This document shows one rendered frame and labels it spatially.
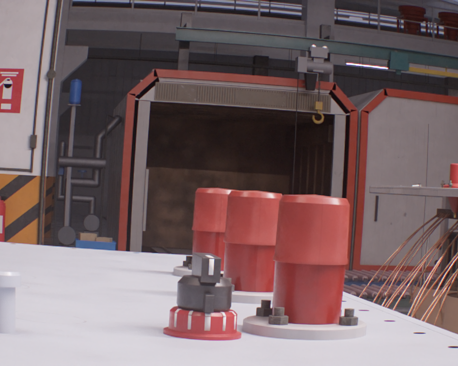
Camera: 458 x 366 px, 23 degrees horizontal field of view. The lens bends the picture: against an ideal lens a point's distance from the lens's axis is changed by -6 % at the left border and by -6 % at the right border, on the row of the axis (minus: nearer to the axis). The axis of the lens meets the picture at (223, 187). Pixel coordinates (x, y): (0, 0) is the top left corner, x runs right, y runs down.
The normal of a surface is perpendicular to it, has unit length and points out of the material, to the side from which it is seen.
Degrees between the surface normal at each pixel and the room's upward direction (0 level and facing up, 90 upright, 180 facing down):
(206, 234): 91
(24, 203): 90
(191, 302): 90
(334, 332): 90
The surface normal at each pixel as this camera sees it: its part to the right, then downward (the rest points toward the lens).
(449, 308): -0.99, -0.06
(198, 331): -0.07, -0.04
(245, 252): -0.29, 0.00
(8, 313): 0.67, 0.04
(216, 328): 0.41, 0.00
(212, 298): 0.14, 0.01
